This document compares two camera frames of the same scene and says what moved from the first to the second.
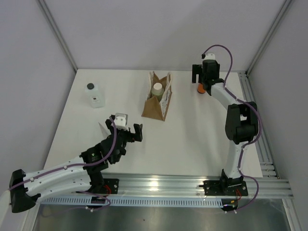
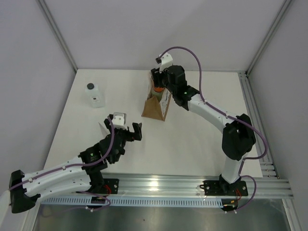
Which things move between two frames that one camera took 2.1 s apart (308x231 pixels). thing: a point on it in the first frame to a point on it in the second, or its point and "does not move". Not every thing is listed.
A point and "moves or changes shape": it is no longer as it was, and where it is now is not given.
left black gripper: (136, 136) does not move
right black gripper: (197, 69) to (157, 76)
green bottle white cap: (158, 91) does not move
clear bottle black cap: (97, 95) does not move
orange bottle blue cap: (200, 88) moves or changes shape
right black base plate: (224, 188) does not move
